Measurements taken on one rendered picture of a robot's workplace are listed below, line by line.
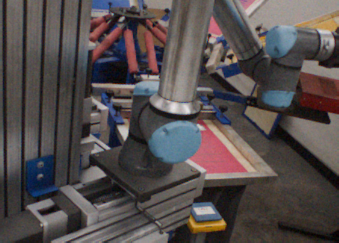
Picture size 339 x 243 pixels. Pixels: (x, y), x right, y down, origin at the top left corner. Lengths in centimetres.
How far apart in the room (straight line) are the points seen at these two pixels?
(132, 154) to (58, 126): 20
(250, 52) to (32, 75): 53
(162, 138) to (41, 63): 34
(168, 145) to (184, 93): 12
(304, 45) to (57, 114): 62
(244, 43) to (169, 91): 27
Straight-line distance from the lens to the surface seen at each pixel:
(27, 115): 110
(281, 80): 108
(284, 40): 104
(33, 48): 105
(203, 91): 253
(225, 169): 192
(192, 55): 94
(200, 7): 91
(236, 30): 112
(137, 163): 115
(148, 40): 275
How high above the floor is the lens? 186
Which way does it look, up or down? 27 degrees down
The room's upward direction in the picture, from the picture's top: 10 degrees clockwise
